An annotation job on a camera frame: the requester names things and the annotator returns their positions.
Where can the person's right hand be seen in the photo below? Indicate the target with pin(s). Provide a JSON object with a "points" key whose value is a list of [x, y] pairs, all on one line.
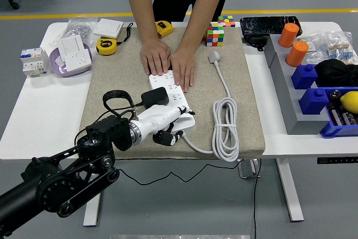
{"points": [[155, 54]]}

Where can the person's left hand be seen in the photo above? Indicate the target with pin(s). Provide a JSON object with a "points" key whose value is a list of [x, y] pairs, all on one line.
{"points": [[184, 65]]}

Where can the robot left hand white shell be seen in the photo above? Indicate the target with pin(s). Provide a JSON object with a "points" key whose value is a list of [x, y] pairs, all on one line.
{"points": [[156, 117]]}

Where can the black plug adapter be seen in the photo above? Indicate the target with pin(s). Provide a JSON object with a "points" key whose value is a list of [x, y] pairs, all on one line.
{"points": [[155, 96]]}

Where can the white power strip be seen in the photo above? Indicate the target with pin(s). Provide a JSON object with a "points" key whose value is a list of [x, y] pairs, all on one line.
{"points": [[181, 97]]}

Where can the person's left forearm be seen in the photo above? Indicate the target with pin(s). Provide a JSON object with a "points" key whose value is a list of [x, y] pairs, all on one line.
{"points": [[207, 6]]}

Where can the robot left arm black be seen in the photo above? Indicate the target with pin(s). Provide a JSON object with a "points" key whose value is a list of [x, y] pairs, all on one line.
{"points": [[50, 188]]}

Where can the person's right forearm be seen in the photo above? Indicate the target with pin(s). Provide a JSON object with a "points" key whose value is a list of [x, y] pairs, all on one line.
{"points": [[142, 6]]}

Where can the boxy yellow tape measure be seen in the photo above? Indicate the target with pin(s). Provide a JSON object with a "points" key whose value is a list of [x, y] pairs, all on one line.
{"points": [[165, 27]]}

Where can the grey-brown mat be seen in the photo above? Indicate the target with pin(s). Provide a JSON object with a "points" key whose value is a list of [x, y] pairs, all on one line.
{"points": [[202, 96]]}

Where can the large rubik's cube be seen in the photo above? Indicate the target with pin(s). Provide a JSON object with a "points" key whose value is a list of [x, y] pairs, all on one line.
{"points": [[214, 36]]}

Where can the round yellow tape measure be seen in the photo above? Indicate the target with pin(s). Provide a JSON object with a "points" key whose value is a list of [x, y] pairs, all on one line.
{"points": [[106, 47]]}

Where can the small rubik's cube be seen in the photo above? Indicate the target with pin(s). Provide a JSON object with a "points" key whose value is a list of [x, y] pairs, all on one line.
{"points": [[226, 20]]}

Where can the black adapter box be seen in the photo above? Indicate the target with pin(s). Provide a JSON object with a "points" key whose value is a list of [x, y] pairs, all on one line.
{"points": [[253, 41]]}

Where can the clear bag of screws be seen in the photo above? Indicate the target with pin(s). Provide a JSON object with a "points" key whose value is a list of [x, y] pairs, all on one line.
{"points": [[77, 27]]}

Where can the black glossy tray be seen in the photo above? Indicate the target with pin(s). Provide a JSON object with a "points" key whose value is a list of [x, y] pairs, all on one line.
{"points": [[265, 25]]}

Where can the purple bowl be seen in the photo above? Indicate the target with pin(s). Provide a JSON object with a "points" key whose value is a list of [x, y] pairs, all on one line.
{"points": [[60, 71]]}

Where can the orange cylinder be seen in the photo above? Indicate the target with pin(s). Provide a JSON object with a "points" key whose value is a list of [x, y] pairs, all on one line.
{"points": [[288, 34], [296, 54]]}

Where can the grey stepped block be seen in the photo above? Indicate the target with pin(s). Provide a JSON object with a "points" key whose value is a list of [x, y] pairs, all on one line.
{"points": [[291, 104]]}

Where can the small blue block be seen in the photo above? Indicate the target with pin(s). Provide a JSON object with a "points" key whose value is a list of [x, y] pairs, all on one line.
{"points": [[303, 76]]}

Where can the white table leg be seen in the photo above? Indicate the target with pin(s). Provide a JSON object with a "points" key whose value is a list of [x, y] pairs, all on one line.
{"points": [[291, 194], [91, 218]]}

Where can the white circuit breaker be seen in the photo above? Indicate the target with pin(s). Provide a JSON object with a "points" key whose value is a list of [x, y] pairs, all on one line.
{"points": [[33, 61]]}

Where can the clear bag with parts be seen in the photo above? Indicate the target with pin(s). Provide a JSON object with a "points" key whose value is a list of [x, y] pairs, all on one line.
{"points": [[314, 43]]}

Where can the large blue block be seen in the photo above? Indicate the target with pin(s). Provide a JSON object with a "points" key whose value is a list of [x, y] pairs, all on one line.
{"points": [[314, 102]]}

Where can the black cloth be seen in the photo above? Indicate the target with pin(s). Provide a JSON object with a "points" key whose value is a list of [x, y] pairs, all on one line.
{"points": [[335, 72]]}

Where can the dark round knob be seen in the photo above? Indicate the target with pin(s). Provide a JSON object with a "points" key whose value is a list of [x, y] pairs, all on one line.
{"points": [[334, 95]]}

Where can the clear bag of resistors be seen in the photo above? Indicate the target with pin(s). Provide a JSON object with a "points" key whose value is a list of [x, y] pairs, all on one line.
{"points": [[339, 48]]}

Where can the blue plastic bin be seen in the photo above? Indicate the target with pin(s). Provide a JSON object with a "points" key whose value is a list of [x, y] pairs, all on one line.
{"points": [[332, 131]]}

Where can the dark cylindrical parts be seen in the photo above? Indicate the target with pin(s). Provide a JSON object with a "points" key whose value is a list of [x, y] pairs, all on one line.
{"points": [[345, 118]]}

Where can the yellow lemon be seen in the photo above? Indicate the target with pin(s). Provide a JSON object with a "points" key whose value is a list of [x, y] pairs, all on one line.
{"points": [[350, 101]]}

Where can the black table control panel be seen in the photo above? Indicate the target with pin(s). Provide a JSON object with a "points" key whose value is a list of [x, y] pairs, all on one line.
{"points": [[337, 160]]}

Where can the white flat switch box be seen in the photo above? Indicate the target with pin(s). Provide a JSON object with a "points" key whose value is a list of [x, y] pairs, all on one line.
{"points": [[107, 27]]}

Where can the white wall socket panel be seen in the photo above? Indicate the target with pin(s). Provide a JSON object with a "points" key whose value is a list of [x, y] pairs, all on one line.
{"points": [[78, 60]]}

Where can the white wall switch panel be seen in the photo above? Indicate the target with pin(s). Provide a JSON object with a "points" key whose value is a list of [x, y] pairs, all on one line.
{"points": [[71, 44]]}

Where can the silver metal bracket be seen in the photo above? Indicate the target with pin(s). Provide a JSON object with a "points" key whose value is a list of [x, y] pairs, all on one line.
{"points": [[247, 169]]}

